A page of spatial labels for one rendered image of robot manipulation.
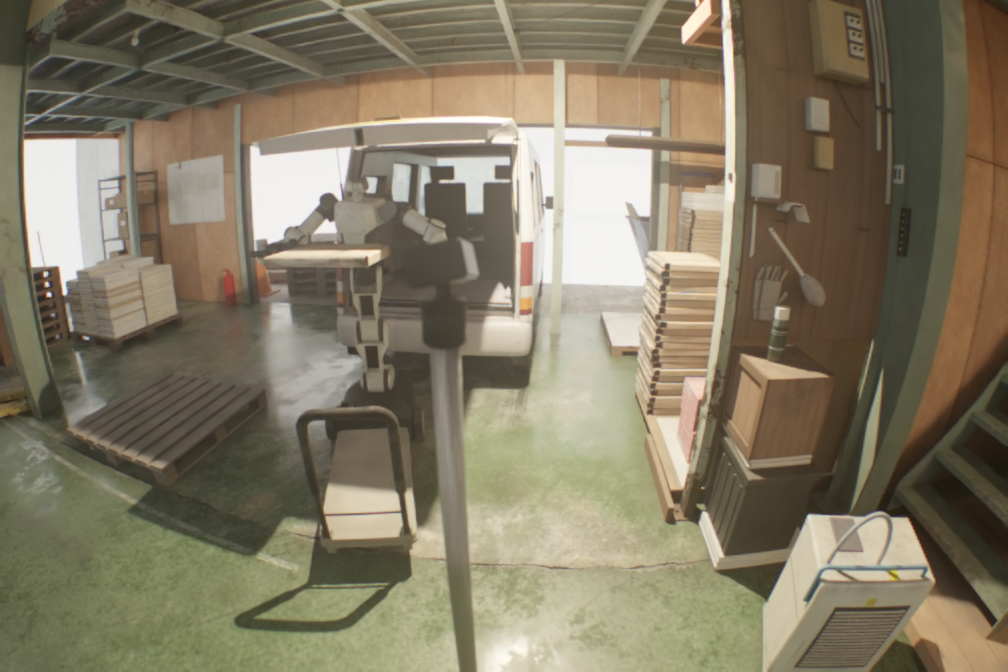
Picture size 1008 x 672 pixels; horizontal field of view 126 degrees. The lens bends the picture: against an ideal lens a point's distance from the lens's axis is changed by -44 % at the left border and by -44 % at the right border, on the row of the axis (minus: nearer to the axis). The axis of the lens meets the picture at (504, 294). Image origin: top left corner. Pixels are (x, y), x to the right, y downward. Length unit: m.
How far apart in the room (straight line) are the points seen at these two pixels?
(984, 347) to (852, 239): 1.25
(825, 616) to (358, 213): 2.55
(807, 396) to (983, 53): 2.06
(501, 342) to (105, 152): 7.76
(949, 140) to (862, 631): 1.71
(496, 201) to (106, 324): 4.55
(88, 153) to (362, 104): 5.89
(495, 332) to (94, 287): 4.36
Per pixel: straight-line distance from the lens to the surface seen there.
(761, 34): 1.96
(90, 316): 5.86
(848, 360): 2.43
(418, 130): 2.06
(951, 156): 2.08
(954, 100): 2.11
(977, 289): 2.77
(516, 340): 3.14
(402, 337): 3.28
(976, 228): 2.69
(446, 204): 5.04
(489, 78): 5.20
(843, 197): 2.05
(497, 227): 4.97
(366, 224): 2.41
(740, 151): 1.79
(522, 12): 3.89
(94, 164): 9.45
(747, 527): 1.94
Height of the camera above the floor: 1.46
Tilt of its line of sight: 14 degrees down
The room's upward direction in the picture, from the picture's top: straight up
